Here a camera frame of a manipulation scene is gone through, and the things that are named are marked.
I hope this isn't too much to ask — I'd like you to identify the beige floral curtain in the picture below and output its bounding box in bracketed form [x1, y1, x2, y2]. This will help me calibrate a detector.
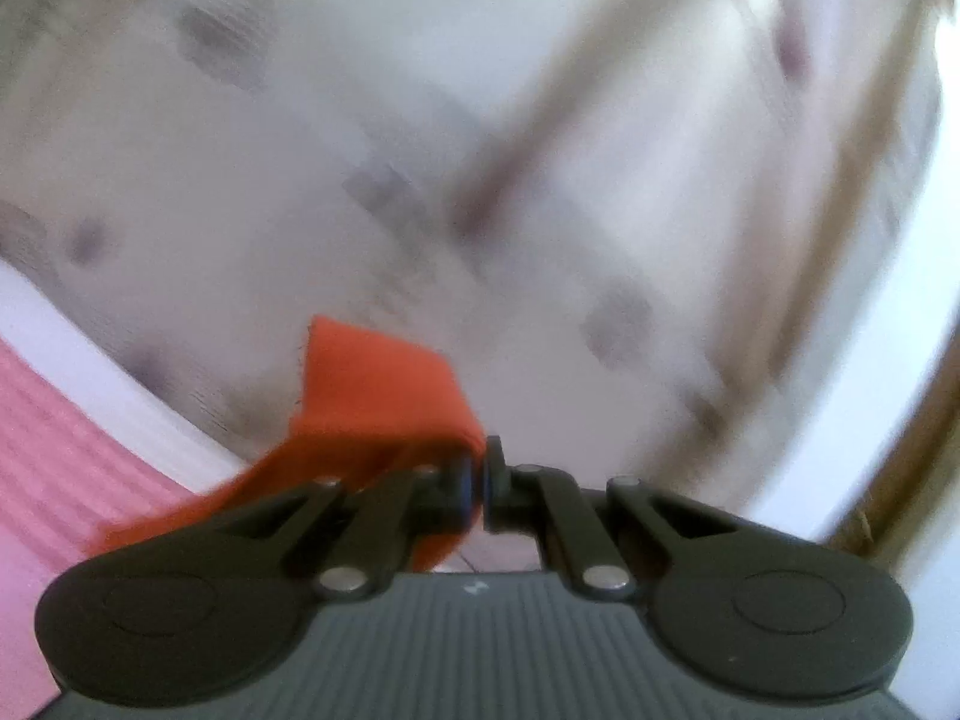
[2, 0, 958, 505]

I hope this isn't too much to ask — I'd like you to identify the pink checkered white bedsheet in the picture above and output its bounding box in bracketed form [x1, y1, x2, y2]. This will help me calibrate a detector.
[2, 265, 242, 718]

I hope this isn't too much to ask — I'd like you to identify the orange red small garment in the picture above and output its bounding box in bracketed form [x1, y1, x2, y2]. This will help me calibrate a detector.
[89, 316, 487, 556]

